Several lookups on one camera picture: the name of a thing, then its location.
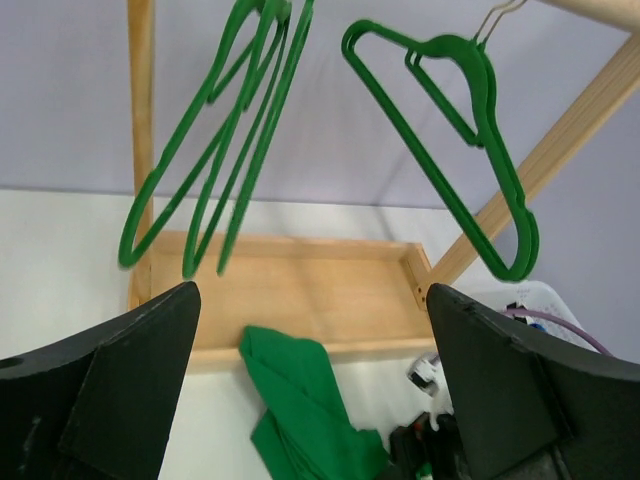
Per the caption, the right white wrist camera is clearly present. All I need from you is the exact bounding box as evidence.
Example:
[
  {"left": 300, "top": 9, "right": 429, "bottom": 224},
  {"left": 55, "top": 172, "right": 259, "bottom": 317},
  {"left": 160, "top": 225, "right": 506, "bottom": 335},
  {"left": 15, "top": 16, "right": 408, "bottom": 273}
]
[{"left": 407, "top": 353, "right": 454, "bottom": 432}]

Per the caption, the green hanger of blue top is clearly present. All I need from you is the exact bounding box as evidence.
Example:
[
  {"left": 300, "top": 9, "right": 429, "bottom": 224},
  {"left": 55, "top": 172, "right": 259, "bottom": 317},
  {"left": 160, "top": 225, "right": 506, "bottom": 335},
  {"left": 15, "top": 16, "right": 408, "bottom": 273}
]
[{"left": 182, "top": 0, "right": 294, "bottom": 280}]

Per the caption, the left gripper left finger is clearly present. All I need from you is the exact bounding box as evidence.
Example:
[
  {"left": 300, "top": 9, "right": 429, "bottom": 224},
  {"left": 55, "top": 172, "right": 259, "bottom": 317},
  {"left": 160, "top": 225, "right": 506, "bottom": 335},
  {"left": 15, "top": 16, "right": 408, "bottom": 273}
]
[{"left": 1, "top": 281, "right": 201, "bottom": 479}]

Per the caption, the wooden clothes rack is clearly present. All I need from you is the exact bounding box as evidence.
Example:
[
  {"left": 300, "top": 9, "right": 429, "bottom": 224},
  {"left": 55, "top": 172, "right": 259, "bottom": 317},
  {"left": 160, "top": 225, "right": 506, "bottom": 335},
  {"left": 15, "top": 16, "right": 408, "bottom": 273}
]
[{"left": 118, "top": 1, "right": 639, "bottom": 370}]

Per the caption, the empty green hanger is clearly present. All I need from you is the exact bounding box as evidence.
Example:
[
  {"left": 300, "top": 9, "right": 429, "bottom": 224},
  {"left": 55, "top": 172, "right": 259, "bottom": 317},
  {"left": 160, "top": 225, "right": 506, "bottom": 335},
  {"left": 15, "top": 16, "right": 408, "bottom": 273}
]
[
  {"left": 344, "top": 0, "right": 541, "bottom": 282},
  {"left": 340, "top": 0, "right": 526, "bottom": 281}
]

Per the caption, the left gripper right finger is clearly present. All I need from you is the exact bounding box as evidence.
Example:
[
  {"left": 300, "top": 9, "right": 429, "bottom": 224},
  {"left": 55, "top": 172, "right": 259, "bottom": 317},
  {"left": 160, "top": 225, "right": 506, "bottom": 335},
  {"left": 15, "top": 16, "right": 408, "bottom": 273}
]
[{"left": 426, "top": 284, "right": 639, "bottom": 479}]

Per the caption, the green tank top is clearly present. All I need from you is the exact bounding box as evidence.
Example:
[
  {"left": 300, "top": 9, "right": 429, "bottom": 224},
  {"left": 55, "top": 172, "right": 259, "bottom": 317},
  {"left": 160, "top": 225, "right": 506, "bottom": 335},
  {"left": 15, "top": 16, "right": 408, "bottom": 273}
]
[{"left": 239, "top": 326, "right": 389, "bottom": 479}]

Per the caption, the green hanger of striped top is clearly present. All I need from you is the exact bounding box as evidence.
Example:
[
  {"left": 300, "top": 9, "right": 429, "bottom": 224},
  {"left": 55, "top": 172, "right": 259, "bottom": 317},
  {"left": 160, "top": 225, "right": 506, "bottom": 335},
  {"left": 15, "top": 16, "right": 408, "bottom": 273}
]
[{"left": 117, "top": 0, "right": 266, "bottom": 269}]

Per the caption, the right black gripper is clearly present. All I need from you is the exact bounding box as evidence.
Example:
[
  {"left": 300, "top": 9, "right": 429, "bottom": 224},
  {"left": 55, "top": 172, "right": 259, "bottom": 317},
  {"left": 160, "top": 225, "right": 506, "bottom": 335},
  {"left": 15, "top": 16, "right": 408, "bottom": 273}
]
[{"left": 388, "top": 412, "right": 460, "bottom": 479}]

